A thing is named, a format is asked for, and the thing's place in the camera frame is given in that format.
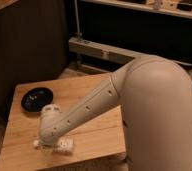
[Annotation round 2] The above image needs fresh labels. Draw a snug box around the metal pole with clamp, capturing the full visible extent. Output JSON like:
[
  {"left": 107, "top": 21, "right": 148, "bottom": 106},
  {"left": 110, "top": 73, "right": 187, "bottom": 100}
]
[{"left": 74, "top": 0, "right": 82, "bottom": 41}]

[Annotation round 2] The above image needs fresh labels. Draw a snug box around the clear plastic bottle white cap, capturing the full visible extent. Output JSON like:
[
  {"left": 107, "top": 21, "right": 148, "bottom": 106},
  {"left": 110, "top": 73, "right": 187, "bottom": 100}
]
[{"left": 33, "top": 138, "right": 74, "bottom": 155}]

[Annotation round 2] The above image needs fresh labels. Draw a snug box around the long wooden beam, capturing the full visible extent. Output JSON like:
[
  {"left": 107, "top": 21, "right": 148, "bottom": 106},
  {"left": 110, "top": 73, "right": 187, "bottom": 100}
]
[{"left": 68, "top": 37, "right": 192, "bottom": 77}]

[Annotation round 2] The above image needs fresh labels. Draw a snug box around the black ceramic bowl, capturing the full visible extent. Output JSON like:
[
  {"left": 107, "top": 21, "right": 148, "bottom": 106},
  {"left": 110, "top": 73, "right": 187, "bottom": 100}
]
[{"left": 21, "top": 87, "right": 53, "bottom": 112}]

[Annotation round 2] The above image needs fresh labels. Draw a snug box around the wooden shelf with items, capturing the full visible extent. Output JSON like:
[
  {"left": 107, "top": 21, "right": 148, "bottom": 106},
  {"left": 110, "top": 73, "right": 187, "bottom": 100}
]
[{"left": 82, "top": 0, "right": 192, "bottom": 19}]

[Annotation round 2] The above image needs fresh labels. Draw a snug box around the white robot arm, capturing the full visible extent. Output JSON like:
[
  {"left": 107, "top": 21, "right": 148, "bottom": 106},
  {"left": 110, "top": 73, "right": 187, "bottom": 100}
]
[{"left": 39, "top": 55, "right": 192, "bottom": 171}]

